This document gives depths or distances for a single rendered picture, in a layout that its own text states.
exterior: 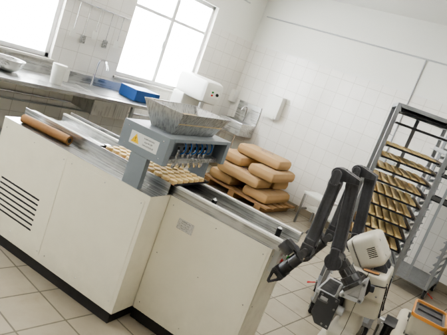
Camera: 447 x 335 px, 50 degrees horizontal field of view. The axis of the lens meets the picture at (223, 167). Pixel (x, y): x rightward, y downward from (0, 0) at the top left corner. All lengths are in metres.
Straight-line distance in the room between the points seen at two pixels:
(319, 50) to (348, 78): 0.65
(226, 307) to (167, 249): 0.48
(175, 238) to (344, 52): 4.83
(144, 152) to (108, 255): 0.65
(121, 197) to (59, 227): 0.53
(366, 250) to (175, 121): 1.21
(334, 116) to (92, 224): 4.69
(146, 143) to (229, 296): 0.95
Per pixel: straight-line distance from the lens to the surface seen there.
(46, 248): 3.25
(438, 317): 2.48
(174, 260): 2.86
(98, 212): 2.91
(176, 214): 2.81
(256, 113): 7.61
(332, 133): 6.95
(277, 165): 6.44
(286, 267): 2.28
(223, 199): 2.99
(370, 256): 2.31
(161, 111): 2.74
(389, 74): 6.79
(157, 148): 2.63
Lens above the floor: 1.65
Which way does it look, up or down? 11 degrees down
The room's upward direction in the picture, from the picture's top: 20 degrees clockwise
